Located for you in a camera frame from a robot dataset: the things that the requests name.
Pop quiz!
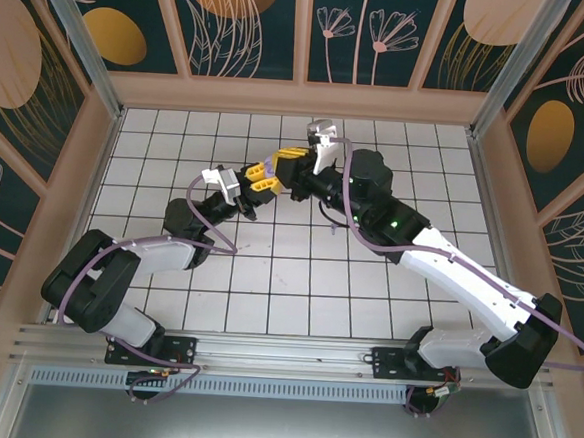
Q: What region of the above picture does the grey metal bench plate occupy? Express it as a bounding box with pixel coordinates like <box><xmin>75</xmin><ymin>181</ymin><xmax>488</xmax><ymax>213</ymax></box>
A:
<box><xmin>0</xmin><ymin>353</ymin><xmax>579</xmax><ymax>438</ymax></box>

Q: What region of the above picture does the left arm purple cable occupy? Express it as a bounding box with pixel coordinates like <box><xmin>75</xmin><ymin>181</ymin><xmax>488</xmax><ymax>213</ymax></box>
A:
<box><xmin>50</xmin><ymin>165</ymin><xmax>244</xmax><ymax>411</ymax></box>

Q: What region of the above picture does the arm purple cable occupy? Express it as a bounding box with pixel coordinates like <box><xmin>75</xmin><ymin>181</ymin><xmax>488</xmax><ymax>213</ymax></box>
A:
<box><xmin>311</xmin><ymin>135</ymin><xmax>584</xmax><ymax>431</ymax></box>
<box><xmin>50</xmin><ymin>165</ymin><xmax>244</xmax><ymax>411</ymax></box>

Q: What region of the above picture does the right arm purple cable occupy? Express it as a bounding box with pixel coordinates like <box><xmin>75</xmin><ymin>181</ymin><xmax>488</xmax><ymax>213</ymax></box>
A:
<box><xmin>311</xmin><ymin>135</ymin><xmax>584</xmax><ymax>431</ymax></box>

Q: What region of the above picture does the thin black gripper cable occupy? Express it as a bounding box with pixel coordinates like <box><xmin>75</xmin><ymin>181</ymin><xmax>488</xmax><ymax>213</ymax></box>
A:
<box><xmin>316</xmin><ymin>203</ymin><xmax>354</xmax><ymax>230</ymax></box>

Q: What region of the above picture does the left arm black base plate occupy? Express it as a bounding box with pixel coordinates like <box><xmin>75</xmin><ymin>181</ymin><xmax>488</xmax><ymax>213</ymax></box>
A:
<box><xmin>104</xmin><ymin>330</ymin><xmax>199</xmax><ymax>372</ymax></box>

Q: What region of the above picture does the aluminium mounting rail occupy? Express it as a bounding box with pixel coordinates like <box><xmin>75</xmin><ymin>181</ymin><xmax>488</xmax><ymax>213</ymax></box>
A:
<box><xmin>8</xmin><ymin>314</ymin><xmax>557</xmax><ymax>399</ymax></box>

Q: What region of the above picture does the aluminium frame post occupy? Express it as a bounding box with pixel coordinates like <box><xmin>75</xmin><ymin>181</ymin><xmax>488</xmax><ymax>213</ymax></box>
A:
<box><xmin>18</xmin><ymin>0</ymin><xmax>133</xmax><ymax>121</ymax></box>
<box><xmin>470</xmin><ymin>0</ymin><xmax>584</xmax><ymax>145</ymax></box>

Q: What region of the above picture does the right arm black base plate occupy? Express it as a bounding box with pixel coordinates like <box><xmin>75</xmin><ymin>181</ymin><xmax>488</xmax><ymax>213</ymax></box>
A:
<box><xmin>370</xmin><ymin>344</ymin><xmax>464</xmax><ymax>387</ymax></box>

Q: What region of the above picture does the slotted grey cable duct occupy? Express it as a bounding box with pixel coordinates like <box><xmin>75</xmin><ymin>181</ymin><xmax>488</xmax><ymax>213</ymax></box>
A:
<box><xmin>27</xmin><ymin>360</ymin><xmax>412</xmax><ymax>412</ymax></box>

